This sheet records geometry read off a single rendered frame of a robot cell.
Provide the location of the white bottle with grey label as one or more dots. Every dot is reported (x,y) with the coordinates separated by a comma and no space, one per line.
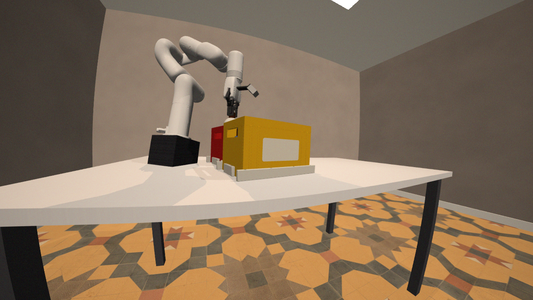
(230,118)

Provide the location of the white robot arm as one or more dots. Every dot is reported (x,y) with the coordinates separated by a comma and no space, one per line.
(186,89)

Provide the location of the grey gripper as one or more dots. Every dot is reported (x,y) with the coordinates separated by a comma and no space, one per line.
(232,94)

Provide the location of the red crate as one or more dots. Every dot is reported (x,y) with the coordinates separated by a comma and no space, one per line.
(217,142)

